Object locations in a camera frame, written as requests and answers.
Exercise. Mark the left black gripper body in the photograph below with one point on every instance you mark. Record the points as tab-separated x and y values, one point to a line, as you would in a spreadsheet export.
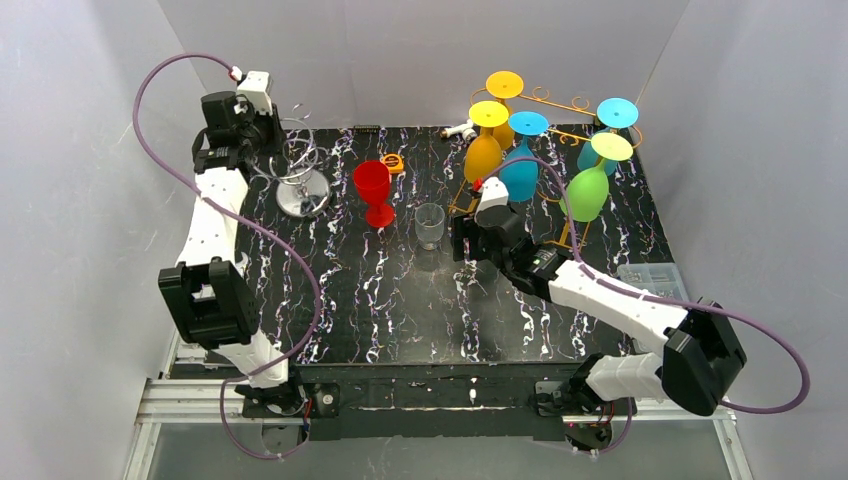
266	130

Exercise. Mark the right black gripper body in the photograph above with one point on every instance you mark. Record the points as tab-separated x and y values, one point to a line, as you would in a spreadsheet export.
468	238

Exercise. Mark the clear glass tumbler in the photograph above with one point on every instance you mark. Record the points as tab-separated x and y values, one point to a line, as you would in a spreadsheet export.
429	221

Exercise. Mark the teal wine glass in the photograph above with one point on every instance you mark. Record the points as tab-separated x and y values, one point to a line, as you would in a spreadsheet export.
521	174

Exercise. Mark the silver round glass rack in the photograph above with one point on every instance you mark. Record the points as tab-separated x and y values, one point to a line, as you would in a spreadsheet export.
302	191

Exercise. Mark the orange wine glass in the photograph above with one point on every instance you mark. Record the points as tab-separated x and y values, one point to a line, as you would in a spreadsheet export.
502	86
484	154

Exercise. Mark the green plastic wine glass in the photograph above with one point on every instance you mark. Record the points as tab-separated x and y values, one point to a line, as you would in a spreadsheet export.
587	192

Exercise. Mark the blue wine glass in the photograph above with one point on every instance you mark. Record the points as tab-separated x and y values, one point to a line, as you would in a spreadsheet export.
614	114

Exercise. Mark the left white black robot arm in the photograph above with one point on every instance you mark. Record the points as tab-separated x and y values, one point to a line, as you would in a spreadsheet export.
208	298

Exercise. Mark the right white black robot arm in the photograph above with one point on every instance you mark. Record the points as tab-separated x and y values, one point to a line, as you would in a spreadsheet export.
692	354

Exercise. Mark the red plastic wine glass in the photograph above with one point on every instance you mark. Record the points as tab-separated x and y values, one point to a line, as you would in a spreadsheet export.
372	181

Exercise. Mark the white small fitting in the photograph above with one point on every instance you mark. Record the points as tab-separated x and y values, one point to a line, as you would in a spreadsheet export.
466	131

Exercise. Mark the clear plastic parts box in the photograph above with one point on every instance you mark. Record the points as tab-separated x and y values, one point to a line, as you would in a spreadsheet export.
660	279

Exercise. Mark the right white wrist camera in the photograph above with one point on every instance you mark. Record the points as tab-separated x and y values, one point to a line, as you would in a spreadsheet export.
492	193

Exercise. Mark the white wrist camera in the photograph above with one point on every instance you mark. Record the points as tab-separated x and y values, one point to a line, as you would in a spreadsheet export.
256	87
492	193

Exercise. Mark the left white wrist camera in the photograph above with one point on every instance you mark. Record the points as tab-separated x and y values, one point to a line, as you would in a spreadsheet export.
256	87

